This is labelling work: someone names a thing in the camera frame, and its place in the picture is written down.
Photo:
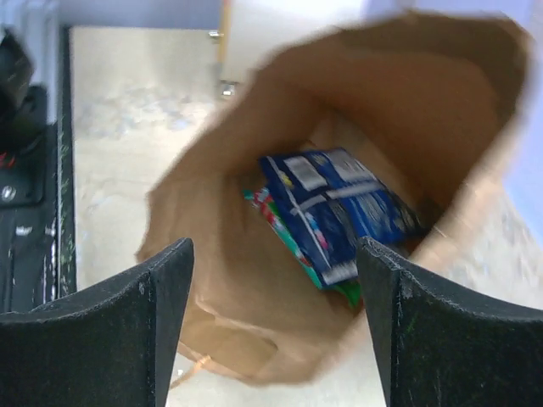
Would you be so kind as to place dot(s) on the red green Fox's candy packet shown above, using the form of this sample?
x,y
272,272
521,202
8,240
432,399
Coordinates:
x,y
264,203

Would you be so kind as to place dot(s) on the blue Kettle chips bag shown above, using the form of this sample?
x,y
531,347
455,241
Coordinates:
x,y
328,200

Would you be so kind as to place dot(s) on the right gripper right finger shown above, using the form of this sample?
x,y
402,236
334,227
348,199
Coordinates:
x,y
438,343

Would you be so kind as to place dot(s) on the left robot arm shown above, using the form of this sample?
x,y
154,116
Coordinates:
x,y
24,127

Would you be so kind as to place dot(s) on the brown paper bag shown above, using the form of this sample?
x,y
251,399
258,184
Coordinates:
x,y
428,102

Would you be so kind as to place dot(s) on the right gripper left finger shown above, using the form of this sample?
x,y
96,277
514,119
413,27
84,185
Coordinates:
x,y
111,344

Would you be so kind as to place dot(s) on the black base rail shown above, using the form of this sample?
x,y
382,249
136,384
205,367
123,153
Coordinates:
x,y
38,243

